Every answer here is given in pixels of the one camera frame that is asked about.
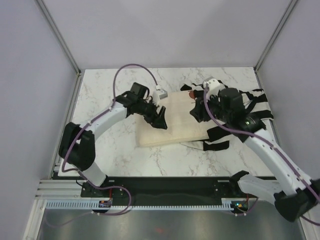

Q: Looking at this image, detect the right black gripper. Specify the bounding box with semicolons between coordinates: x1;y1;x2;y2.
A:
189;90;231;123

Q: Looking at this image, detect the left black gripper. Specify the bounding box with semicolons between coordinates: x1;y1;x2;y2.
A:
136;98;167;130

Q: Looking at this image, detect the cream pillow with bear print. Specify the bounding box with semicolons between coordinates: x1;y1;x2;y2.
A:
135;91;215;147

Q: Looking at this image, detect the black white striped pillowcase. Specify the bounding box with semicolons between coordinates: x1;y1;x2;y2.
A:
180;82;274;152

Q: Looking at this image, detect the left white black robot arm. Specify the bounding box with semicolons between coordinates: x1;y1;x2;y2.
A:
58;82;168;198

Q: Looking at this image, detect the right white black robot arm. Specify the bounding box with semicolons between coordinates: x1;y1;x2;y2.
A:
188;88;320;222

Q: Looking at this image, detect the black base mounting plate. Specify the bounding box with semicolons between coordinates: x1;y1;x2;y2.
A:
79;174;260;207

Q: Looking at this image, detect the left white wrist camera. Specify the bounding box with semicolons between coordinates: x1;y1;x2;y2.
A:
152;85;168;105

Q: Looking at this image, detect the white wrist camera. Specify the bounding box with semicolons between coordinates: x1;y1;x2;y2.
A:
152;85;168;105
202;77;227;98

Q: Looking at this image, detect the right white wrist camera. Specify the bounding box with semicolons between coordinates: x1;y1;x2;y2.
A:
202;77;227;98

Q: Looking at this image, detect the white slotted cable duct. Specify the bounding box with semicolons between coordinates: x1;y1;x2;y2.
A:
45;197;249;211

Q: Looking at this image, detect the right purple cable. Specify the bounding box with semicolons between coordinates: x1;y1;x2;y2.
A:
202;84;320;227

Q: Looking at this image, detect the right aluminium frame post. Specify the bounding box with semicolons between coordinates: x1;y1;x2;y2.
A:
253;0;300;74

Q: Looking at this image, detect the aluminium frame post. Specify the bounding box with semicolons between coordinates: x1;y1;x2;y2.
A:
253;0;300;74
34;0;82;80

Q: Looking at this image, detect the aluminium extrusion rail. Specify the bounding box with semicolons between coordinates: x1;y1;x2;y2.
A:
35;179;82;200

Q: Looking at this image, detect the left aluminium frame post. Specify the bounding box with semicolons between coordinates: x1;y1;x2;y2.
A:
34;0;82;80

